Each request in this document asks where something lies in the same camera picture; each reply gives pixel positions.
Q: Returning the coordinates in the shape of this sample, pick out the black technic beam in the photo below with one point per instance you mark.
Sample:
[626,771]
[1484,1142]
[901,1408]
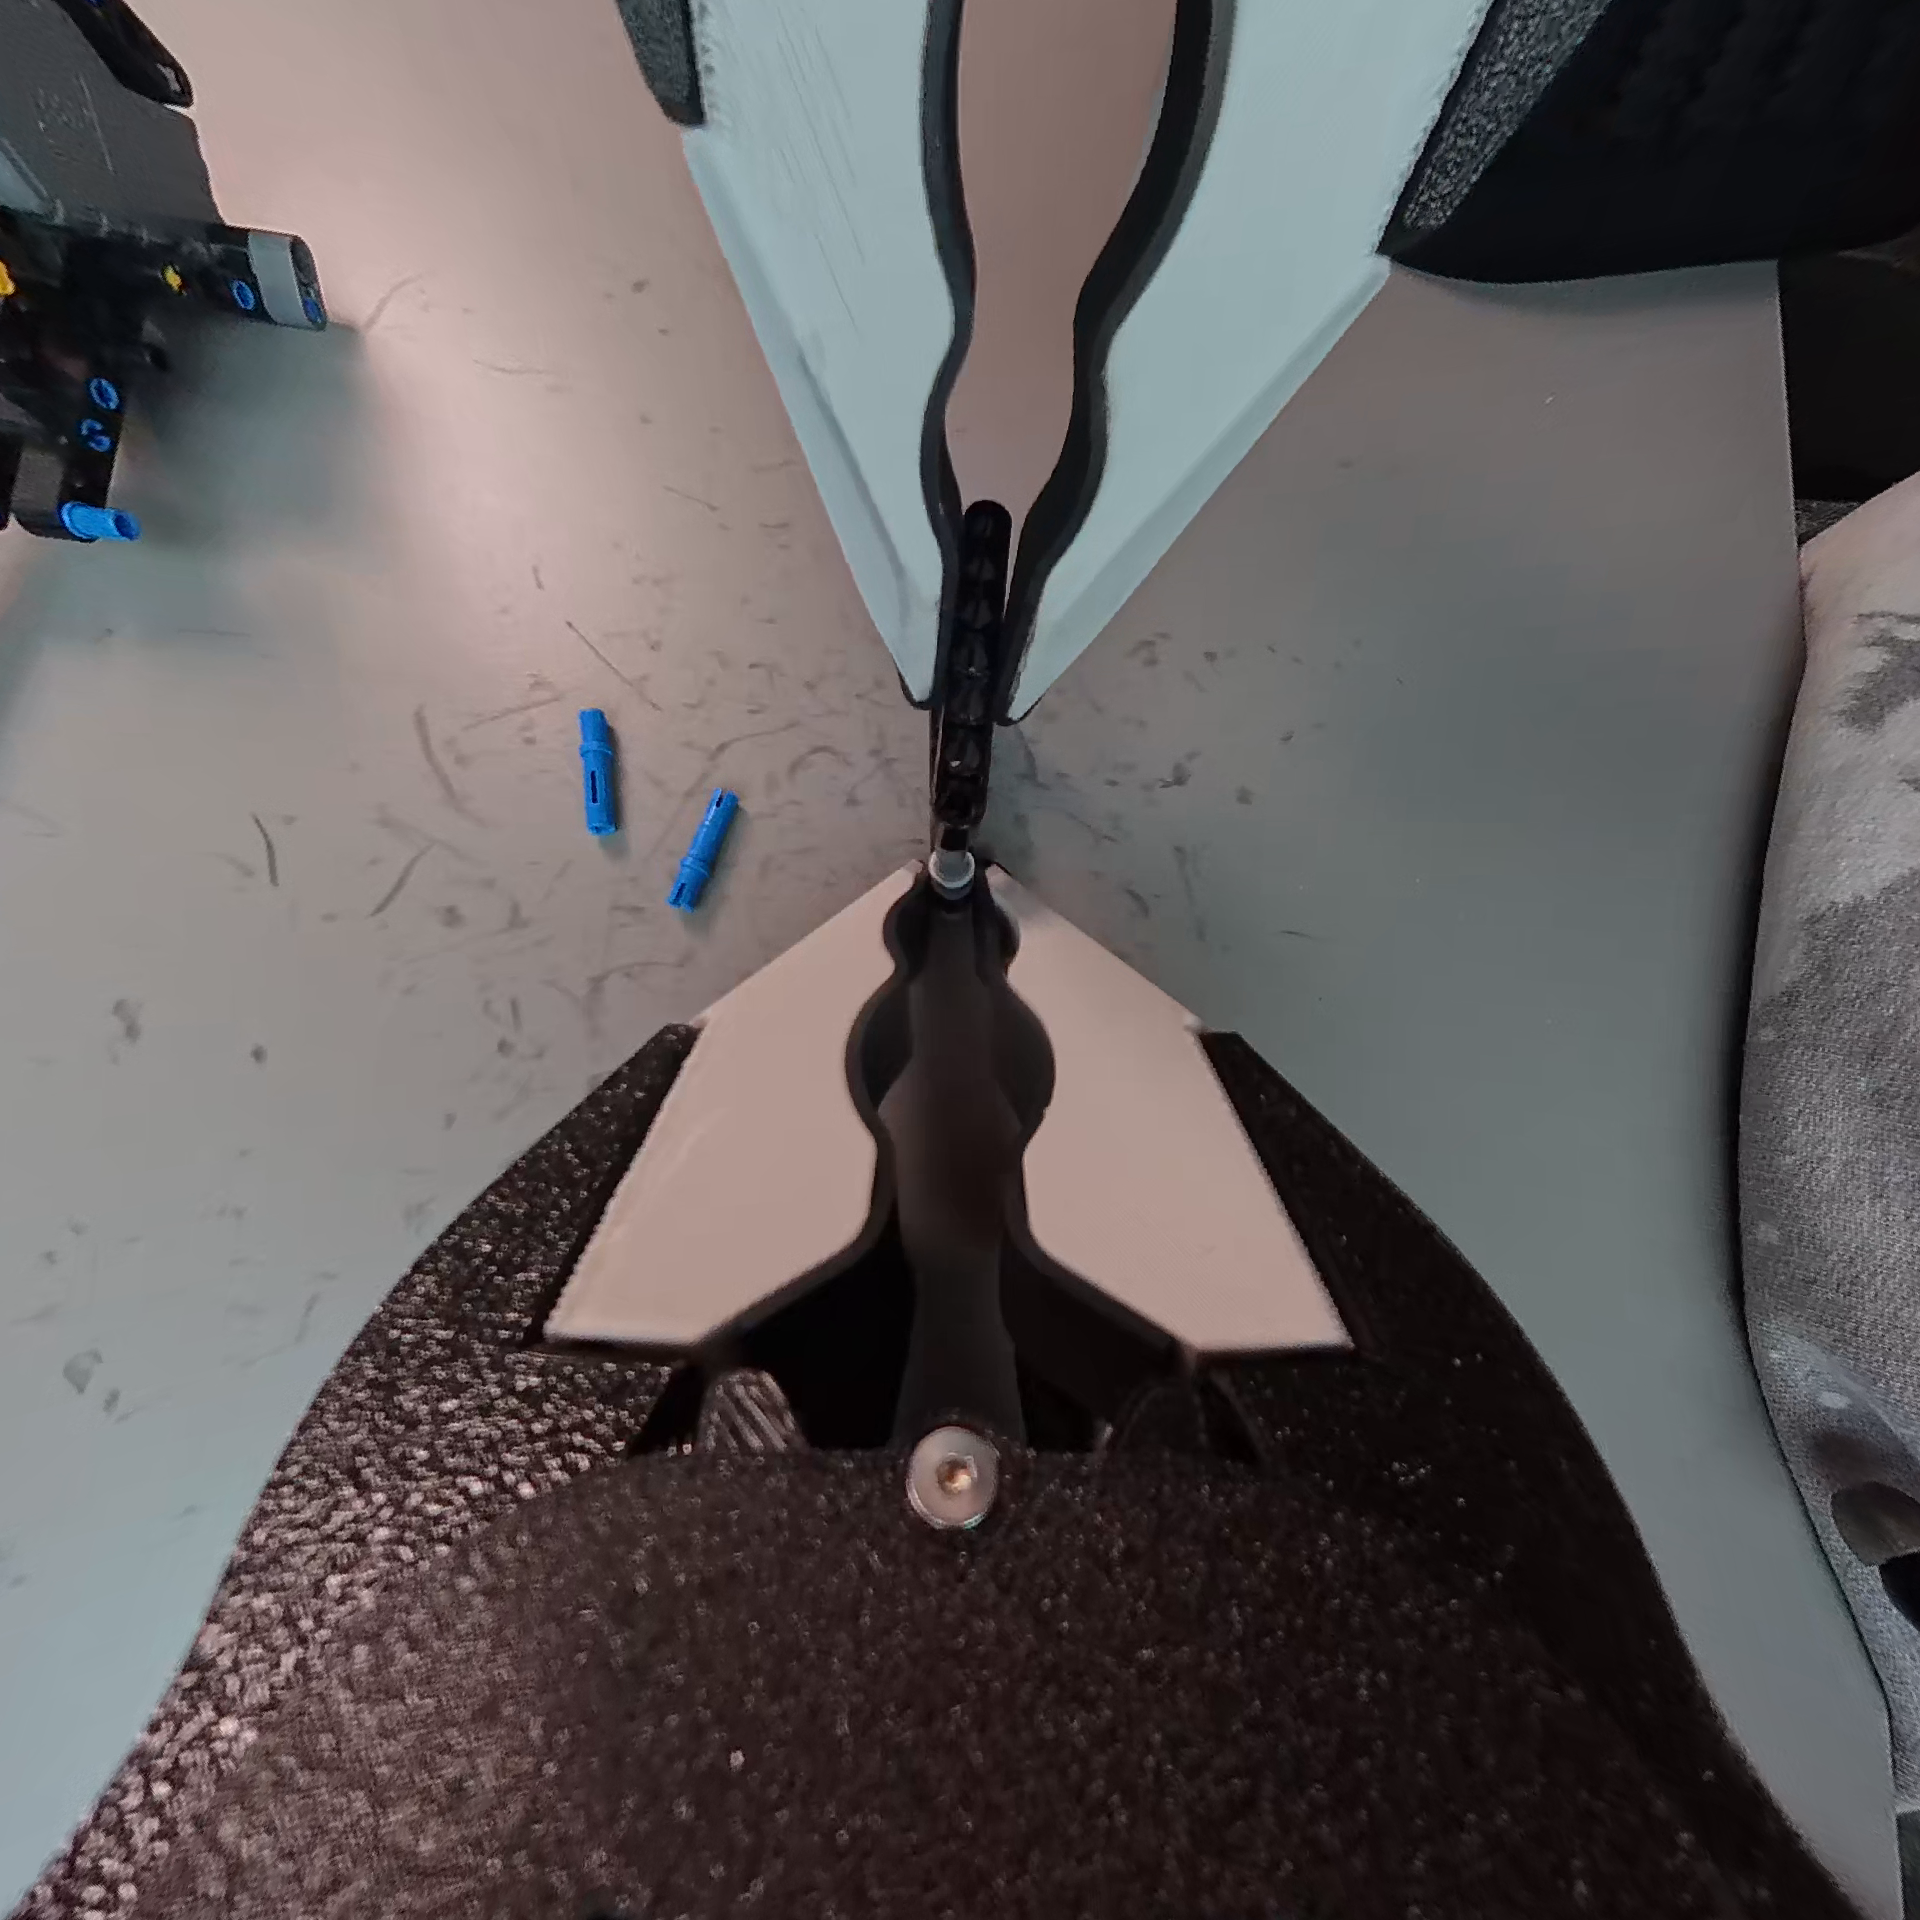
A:
[975,628]

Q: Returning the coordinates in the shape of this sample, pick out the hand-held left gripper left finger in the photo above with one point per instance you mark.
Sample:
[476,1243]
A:
[732,1187]

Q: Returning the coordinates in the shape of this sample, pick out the partly built toy chassis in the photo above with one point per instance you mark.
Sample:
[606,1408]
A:
[78,132]

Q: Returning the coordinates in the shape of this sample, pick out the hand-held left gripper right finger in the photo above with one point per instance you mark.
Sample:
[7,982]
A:
[1171,1187]

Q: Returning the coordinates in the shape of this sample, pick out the grey desk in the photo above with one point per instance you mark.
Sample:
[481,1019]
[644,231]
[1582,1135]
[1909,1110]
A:
[449,1126]

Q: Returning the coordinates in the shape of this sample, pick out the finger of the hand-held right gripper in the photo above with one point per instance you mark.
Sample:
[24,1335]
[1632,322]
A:
[1246,224]
[807,224]

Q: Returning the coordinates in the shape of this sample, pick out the blue technic pin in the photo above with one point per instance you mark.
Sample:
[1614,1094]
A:
[701,851]
[603,774]

